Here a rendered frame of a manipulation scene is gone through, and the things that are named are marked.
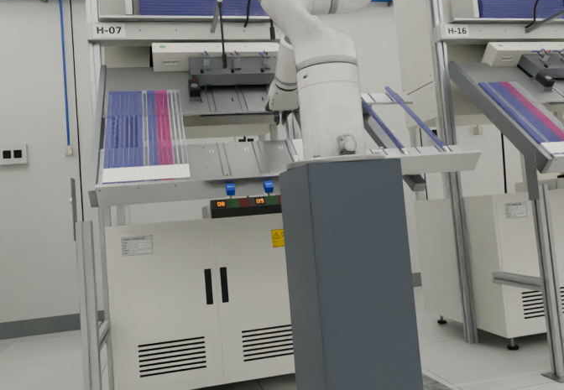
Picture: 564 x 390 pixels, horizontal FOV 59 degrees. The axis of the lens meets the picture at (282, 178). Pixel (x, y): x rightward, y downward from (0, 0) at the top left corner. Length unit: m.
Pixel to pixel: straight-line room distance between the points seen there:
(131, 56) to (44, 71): 1.49
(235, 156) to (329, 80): 0.67
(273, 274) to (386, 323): 0.91
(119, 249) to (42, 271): 1.77
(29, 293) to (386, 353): 2.83
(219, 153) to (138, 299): 0.56
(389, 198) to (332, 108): 0.19
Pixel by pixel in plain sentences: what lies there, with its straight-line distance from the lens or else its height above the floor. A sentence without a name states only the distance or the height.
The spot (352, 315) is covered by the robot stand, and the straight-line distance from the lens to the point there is 0.89.
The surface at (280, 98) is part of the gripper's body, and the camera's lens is 1.63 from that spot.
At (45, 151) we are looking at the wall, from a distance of 3.50.
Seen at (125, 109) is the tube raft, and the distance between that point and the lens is 1.75.
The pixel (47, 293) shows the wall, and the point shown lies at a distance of 3.49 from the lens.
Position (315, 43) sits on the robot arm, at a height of 0.92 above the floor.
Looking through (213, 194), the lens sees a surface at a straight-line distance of 1.46.
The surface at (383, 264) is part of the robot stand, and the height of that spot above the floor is 0.51.
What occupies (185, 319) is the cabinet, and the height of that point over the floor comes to 0.29.
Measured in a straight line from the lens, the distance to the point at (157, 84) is 1.91.
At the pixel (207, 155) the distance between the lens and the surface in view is 1.55.
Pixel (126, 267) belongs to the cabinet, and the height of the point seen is 0.48.
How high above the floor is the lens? 0.62
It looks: 4 degrees up
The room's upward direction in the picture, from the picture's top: 5 degrees counter-clockwise
